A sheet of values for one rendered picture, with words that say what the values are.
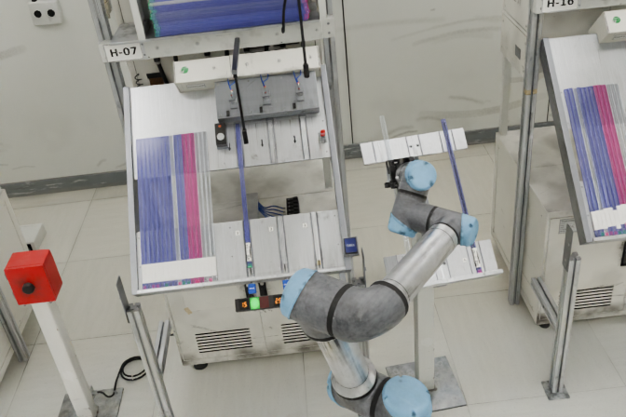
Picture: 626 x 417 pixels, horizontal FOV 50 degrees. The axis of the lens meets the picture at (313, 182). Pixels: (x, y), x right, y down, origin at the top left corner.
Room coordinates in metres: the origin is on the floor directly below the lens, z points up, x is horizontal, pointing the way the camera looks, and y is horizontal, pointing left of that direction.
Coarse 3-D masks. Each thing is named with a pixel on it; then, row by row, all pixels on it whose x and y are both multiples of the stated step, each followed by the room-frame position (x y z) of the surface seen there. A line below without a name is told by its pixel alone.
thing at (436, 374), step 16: (416, 240) 1.78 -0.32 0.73; (432, 288) 1.78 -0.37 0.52; (416, 304) 1.79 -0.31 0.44; (432, 304) 1.78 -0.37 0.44; (416, 320) 1.79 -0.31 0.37; (432, 320) 1.78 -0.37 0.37; (416, 336) 1.79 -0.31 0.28; (432, 336) 1.78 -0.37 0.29; (416, 352) 1.80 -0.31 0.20; (432, 352) 1.78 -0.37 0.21; (400, 368) 1.90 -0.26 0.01; (416, 368) 1.80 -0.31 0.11; (432, 368) 1.78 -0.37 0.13; (448, 368) 1.88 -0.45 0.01; (432, 384) 1.78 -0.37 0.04; (448, 384) 1.79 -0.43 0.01; (432, 400) 1.73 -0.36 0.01; (448, 400) 1.72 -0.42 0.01; (464, 400) 1.71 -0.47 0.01
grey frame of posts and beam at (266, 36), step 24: (96, 0) 2.19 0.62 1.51; (96, 24) 2.19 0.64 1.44; (312, 24) 2.17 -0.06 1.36; (168, 48) 2.16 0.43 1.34; (192, 48) 2.16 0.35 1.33; (216, 48) 2.16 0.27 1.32; (120, 72) 2.22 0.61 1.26; (336, 72) 2.20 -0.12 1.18; (120, 96) 2.20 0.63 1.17; (336, 96) 2.20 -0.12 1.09; (120, 120) 2.19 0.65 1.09; (336, 144) 2.20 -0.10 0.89; (144, 336) 1.69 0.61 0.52; (144, 360) 1.69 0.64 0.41; (168, 408) 1.69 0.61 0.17
